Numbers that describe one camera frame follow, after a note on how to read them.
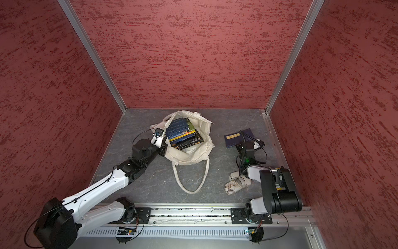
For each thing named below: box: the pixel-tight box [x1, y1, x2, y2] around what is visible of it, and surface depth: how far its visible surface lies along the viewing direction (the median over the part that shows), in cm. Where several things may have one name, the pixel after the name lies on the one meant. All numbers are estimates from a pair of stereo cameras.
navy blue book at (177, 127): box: [165, 117, 190, 139], surface depth 94 cm
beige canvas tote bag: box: [149, 110, 216, 195], surface depth 86 cm
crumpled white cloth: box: [224, 179, 243, 196], surface depth 83 cm
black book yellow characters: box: [169, 128, 204, 151], surface depth 96 cm
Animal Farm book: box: [186, 117, 196, 132], surface depth 100 cm
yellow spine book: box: [168, 130, 196, 145], surface depth 96 cm
